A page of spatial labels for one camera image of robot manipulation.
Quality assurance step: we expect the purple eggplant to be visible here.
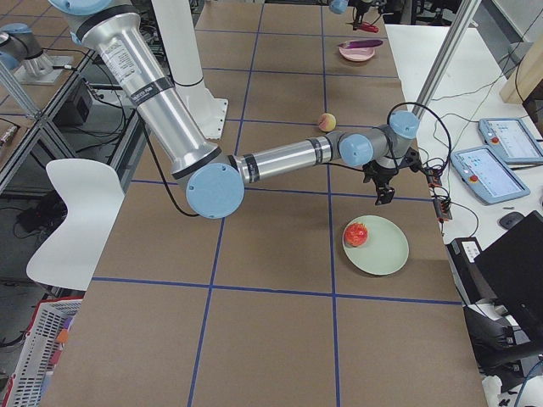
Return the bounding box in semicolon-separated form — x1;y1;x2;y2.
339;39;383;49

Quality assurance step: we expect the far blue teach pendant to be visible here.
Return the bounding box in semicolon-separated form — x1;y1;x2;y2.
479;118;542;164

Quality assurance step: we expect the near blue teach pendant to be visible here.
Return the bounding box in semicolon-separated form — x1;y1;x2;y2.
451;146;530;204

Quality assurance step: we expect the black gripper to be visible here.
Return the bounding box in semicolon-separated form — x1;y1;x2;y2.
362;148;422;206
351;0;384;31

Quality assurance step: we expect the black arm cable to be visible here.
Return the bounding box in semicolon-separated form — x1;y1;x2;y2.
386;101;451;179

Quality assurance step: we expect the aluminium frame post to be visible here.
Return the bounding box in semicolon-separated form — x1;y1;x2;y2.
412;0;481;120

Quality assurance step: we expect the pink yellow peach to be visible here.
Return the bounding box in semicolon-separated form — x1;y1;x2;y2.
317;113;337;132

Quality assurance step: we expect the white chair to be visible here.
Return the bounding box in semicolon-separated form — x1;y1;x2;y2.
26;159;125;291

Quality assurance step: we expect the pink plate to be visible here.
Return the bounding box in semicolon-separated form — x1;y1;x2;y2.
339;47;375;63

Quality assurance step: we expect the black laptop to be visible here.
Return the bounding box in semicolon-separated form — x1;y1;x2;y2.
475;211;542;340

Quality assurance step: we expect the green plate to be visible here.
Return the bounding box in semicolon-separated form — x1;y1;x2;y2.
342;215;409;276

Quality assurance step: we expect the black computer mouse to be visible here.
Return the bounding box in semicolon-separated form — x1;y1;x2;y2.
498;211;524;230

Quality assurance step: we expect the white plastic basket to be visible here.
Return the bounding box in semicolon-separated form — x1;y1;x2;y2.
3;297;82;406

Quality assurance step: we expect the blue teach pendant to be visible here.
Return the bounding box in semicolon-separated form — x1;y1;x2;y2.
451;146;530;204
479;118;542;164

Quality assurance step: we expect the red chili pepper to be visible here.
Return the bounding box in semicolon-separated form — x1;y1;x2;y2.
353;22;379;33

